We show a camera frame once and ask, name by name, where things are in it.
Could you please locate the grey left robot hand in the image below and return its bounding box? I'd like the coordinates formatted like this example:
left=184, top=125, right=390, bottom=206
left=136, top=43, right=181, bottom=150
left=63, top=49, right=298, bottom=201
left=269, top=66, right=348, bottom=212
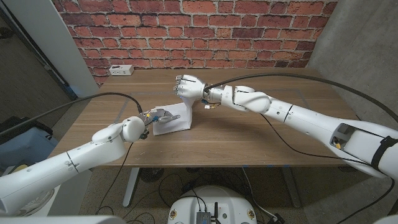
left=137, top=107, right=182, bottom=132

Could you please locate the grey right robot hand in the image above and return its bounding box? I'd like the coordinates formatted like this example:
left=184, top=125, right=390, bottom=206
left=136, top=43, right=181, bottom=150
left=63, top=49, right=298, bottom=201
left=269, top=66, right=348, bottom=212
left=173, top=74, right=208, bottom=101

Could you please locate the white handkerchief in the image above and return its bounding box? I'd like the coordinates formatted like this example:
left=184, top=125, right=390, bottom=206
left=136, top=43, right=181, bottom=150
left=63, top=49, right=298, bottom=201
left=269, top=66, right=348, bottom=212
left=152, top=96, right=193, bottom=136

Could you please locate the red brick printed backdrop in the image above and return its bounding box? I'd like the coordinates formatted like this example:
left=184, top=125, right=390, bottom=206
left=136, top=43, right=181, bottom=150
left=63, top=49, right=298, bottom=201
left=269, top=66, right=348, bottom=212
left=51, top=0, right=340, bottom=86

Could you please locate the white power strip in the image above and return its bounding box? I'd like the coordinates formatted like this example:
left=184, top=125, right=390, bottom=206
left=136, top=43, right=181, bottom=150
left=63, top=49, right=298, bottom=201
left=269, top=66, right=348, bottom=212
left=108, top=64, right=135, bottom=77

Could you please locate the black round fan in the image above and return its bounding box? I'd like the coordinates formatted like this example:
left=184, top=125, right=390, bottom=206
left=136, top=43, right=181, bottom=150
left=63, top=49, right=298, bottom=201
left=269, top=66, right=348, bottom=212
left=139, top=167, right=165, bottom=184

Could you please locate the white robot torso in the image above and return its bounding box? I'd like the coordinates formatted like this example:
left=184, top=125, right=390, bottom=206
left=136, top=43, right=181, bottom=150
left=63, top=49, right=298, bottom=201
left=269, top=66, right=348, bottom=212
left=167, top=185, right=258, bottom=224

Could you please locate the blue storage bin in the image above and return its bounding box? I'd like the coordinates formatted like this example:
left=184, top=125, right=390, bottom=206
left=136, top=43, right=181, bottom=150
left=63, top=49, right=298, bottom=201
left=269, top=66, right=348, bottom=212
left=0, top=126, right=59, bottom=170

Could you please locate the grey table leg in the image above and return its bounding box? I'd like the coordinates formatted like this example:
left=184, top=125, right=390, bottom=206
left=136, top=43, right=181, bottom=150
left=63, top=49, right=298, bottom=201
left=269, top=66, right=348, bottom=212
left=281, top=166, right=302, bottom=208

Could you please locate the black bag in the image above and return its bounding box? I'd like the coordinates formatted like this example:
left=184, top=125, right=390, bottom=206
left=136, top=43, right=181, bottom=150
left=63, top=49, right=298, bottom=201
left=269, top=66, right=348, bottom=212
left=0, top=116, right=53, bottom=146

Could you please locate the grey white sneaker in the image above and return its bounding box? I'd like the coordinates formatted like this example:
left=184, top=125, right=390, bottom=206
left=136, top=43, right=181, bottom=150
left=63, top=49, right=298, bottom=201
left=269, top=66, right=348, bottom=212
left=15, top=189, right=55, bottom=217

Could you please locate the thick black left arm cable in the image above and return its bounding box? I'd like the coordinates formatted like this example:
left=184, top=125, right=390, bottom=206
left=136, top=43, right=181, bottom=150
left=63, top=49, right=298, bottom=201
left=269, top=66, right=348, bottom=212
left=0, top=91, right=144, bottom=137

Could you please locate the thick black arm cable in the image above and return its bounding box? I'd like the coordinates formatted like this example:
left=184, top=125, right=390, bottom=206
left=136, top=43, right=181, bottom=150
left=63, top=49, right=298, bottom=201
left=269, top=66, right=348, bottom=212
left=0, top=91, right=144, bottom=137
left=203, top=72, right=398, bottom=124

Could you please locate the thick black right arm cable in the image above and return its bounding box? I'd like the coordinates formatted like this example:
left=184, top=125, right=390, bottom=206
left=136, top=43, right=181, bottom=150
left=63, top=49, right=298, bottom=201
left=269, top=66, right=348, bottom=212
left=203, top=72, right=398, bottom=124

